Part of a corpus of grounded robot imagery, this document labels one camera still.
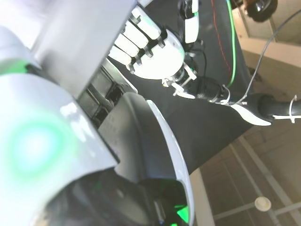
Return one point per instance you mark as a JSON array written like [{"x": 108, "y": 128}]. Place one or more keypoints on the dark round object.
[{"x": 261, "y": 11}]

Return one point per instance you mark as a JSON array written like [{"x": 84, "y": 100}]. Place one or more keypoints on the white round ceiling fixture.
[{"x": 263, "y": 204}]

